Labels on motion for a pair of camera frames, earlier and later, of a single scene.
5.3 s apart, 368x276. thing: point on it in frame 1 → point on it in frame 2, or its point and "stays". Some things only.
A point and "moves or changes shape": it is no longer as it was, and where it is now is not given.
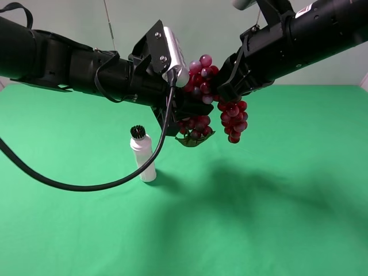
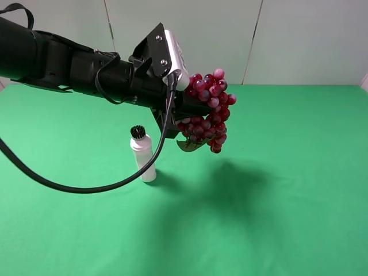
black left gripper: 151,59 stays
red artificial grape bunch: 195,130 moves or changes shape
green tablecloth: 289,198 stays
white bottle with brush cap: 141,143 stays
